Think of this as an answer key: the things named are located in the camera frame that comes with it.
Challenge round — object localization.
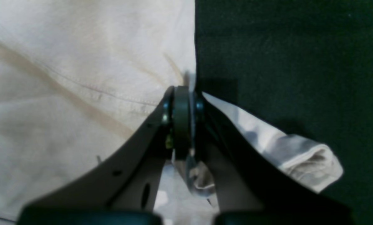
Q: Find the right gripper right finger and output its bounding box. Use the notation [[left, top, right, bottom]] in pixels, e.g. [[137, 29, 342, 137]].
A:
[[193, 93, 349, 219]]

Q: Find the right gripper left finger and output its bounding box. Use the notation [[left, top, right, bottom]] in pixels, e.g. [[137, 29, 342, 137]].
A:
[[21, 86, 191, 216]]

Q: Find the pink T-shirt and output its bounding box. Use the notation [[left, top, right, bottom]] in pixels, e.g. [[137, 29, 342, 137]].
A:
[[0, 0, 344, 225]]

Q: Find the black table cloth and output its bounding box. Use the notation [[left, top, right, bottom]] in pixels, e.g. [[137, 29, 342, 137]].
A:
[[195, 0, 373, 225]]

